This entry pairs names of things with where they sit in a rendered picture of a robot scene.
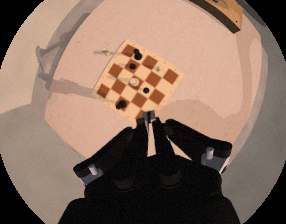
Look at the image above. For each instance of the brown and tan chessboard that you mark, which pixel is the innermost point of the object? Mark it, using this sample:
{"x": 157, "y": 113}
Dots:
{"x": 114, "y": 86}

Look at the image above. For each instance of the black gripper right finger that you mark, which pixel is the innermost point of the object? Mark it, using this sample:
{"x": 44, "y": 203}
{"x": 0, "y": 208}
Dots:
{"x": 198, "y": 147}

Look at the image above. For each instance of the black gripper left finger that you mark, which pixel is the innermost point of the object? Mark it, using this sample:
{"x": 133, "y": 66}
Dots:
{"x": 124, "y": 173}

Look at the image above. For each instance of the white chess king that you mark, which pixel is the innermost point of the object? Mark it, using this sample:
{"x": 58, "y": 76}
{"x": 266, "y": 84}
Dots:
{"x": 133, "y": 82}

